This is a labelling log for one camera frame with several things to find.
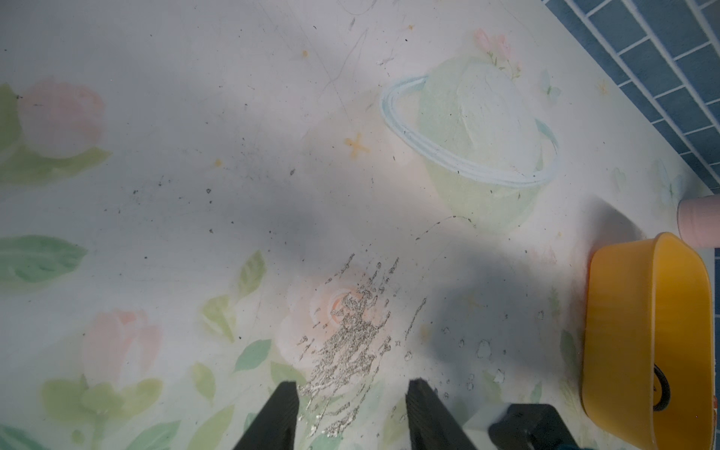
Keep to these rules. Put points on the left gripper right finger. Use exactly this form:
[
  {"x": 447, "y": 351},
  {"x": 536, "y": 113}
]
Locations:
[{"x": 431, "y": 425}]

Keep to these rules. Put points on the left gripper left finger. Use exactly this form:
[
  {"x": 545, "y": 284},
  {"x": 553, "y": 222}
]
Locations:
[{"x": 274, "y": 427}]

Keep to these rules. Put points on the yellow plastic storage box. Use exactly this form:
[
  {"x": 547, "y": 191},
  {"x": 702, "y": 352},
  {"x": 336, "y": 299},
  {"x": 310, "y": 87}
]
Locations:
[{"x": 648, "y": 361}]

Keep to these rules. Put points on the floral table mat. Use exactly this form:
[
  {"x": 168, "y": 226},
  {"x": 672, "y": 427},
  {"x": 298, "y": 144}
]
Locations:
[{"x": 203, "y": 199}]

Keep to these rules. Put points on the pink pen holder cup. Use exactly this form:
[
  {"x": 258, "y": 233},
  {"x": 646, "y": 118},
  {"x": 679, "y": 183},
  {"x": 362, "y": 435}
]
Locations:
[{"x": 699, "y": 222}]

